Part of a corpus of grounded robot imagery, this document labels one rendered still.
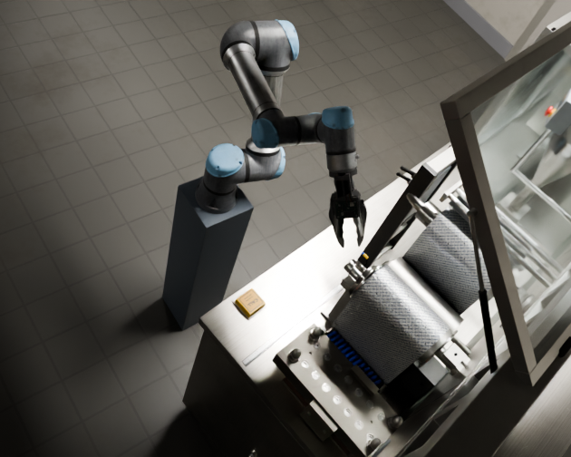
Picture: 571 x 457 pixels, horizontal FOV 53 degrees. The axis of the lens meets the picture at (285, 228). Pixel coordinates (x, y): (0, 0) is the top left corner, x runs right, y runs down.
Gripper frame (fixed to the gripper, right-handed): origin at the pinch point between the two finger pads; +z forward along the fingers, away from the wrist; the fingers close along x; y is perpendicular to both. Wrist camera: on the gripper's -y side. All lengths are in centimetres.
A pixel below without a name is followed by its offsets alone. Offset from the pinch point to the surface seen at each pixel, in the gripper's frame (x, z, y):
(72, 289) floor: -138, 43, -83
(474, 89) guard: 26, -41, 49
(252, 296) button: -34.8, 23.3, -19.7
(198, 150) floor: -96, -2, -172
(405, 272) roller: 13.8, 14.7, -11.8
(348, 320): -3.4, 25.8, -5.1
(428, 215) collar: 21.3, -0.7, -15.7
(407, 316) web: 13.2, 19.2, 6.8
